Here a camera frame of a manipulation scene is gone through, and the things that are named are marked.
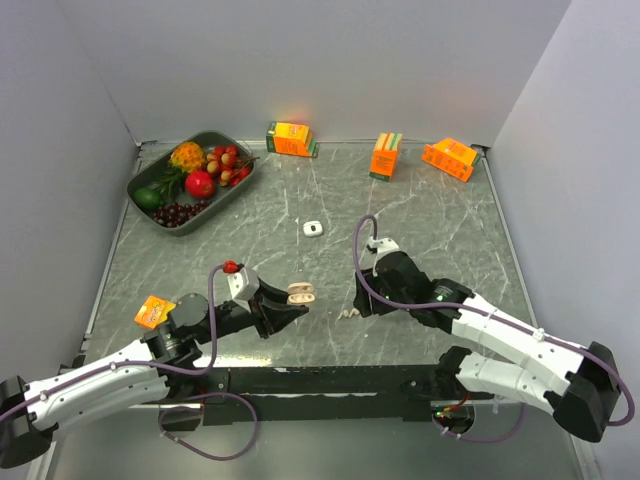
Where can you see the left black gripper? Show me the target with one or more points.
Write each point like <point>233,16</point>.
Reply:
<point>277,316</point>

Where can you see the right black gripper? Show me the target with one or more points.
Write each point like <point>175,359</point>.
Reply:
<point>361,299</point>

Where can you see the beige earbud charging case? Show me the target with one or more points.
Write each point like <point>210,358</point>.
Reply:
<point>300,293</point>

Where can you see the white earbud charging case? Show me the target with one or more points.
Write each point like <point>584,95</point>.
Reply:
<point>312,229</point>

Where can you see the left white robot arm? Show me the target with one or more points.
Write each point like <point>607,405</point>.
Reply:
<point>152,368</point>

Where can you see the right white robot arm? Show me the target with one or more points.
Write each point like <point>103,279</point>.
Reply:
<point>577,385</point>

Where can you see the orange sponge box front left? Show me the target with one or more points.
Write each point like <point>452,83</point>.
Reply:
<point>153,312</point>

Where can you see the orange sponge box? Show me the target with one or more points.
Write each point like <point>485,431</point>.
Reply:
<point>451,157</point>
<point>153,312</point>
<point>291,139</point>
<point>385,155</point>

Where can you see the dark grape bunch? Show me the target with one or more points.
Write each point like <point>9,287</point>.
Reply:
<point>175,215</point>

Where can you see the red apple toy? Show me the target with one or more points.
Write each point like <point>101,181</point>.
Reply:
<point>200,185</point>

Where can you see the red lychee bunch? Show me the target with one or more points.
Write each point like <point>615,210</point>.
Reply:
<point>227,166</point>

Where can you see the orange sponge box back middle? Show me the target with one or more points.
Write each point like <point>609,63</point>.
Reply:
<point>385,155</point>

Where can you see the green lime toy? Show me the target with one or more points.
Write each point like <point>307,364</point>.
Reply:
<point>148,199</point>

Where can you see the orange sponge box back left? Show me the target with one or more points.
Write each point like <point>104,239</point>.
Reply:
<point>291,139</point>

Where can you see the orange sponge box back right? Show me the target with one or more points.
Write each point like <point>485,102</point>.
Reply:
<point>451,157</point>

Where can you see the orange pineapple toy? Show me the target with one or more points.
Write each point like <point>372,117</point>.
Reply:
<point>188,157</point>

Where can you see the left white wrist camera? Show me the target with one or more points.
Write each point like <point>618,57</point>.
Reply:
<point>243,282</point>

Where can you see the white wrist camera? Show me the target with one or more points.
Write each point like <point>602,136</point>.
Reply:
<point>381,246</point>
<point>243,282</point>

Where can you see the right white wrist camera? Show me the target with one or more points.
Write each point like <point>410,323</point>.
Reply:
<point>381,246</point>

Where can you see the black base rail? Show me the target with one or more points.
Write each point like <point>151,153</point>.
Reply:
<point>405,392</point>

